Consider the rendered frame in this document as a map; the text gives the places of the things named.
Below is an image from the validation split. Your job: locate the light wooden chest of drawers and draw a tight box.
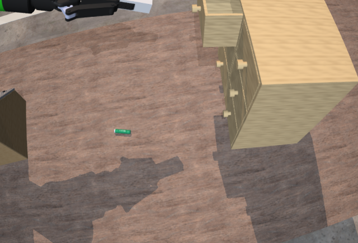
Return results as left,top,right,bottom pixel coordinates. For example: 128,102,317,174
224,0,358,149

